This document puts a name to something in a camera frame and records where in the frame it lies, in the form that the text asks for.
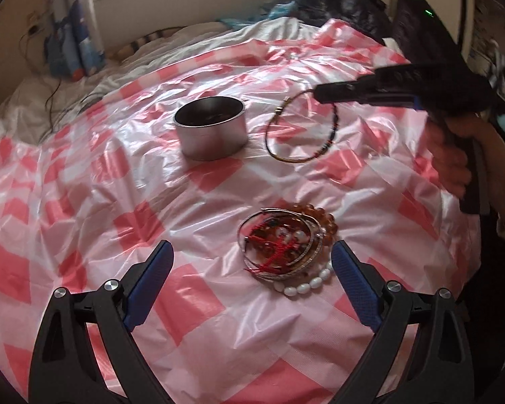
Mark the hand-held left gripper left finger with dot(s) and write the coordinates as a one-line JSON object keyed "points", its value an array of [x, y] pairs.
{"points": [[149, 286]]}

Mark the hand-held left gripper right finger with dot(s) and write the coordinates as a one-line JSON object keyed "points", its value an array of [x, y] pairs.
{"points": [[355, 286]]}

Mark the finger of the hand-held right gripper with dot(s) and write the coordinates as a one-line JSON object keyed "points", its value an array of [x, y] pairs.
{"points": [[345, 89], [387, 99]]}

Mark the round metal tin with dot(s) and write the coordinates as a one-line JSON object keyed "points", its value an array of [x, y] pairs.
{"points": [[214, 139]]}

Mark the person's right forearm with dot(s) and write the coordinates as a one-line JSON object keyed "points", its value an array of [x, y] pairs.
{"points": [[503, 176]]}

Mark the person's right hand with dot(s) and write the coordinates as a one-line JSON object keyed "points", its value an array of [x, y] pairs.
{"points": [[448, 155]]}

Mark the printed papers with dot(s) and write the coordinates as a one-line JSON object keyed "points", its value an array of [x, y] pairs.
{"points": [[494, 29]]}

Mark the black plastic bag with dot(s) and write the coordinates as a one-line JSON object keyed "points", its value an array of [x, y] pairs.
{"points": [[349, 8]]}

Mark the red checkered plastic sheet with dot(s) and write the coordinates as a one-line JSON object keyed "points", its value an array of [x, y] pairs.
{"points": [[109, 202]]}

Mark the blue plastic bag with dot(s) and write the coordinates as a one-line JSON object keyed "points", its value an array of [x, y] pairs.
{"points": [[282, 8]]}

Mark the white bed sheet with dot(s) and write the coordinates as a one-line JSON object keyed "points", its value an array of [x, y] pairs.
{"points": [[160, 50]]}

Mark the striped pillow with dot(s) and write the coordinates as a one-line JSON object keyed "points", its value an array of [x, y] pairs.
{"points": [[139, 42]]}

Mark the blue printed curtain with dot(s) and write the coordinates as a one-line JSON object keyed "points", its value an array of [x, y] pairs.
{"points": [[80, 42]]}

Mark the wall socket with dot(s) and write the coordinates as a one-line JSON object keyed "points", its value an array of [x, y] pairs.
{"points": [[35, 23]]}

